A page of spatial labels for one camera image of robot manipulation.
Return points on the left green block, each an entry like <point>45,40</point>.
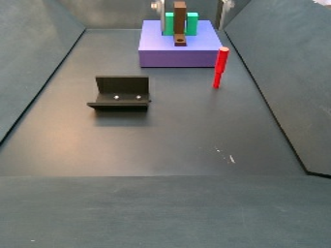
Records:
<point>168,24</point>

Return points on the red stepped peg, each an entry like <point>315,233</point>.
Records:
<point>220,65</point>

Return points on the right green block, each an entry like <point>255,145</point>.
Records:
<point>191,23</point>

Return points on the brown upright block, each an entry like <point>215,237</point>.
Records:
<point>179,23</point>

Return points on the purple base board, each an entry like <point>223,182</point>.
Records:
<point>159,53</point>

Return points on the black angle bracket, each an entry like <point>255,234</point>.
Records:
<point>121,92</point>

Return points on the green block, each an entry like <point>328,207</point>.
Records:
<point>168,24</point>
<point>191,23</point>

